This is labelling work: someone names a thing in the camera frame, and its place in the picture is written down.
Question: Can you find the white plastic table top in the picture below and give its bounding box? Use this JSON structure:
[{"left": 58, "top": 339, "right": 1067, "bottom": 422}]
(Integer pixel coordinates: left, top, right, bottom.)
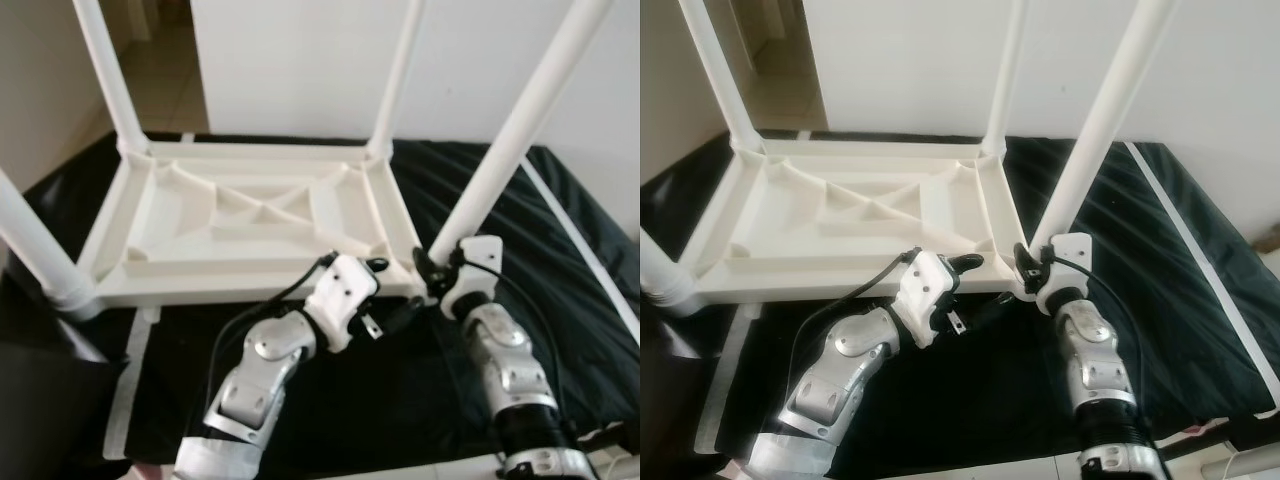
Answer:
[
  {"left": 75, "top": 140, "right": 433, "bottom": 309},
  {"left": 690, "top": 140, "right": 1031, "bottom": 306}
]

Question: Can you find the white curved tube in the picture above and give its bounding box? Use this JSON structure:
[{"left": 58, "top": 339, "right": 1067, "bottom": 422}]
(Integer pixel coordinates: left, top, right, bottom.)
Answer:
[{"left": 1215, "top": 445, "right": 1280, "bottom": 476}]

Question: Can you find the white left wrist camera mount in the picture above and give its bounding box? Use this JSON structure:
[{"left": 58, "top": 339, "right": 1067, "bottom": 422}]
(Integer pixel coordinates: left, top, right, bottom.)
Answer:
[
  {"left": 305, "top": 253, "right": 381, "bottom": 353},
  {"left": 893, "top": 250, "right": 961, "bottom": 349}
]

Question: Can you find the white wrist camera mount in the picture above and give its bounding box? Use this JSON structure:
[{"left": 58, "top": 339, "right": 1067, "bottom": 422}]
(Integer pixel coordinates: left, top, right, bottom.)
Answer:
[
  {"left": 893, "top": 250, "right": 961, "bottom": 349},
  {"left": 440, "top": 235, "right": 503, "bottom": 321},
  {"left": 1035, "top": 232, "right": 1093, "bottom": 316},
  {"left": 305, "top": 253, "right": 381, "bottom": 353}
]

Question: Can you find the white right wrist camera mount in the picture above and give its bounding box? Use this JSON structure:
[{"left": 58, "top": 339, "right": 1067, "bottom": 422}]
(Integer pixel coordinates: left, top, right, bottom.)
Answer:
[
  {"left": 440, "top": 235, "right": 503, "bottom": 321},
  {"left": 1035, "top": 232, "right": 1093, "bottom": 316}
]

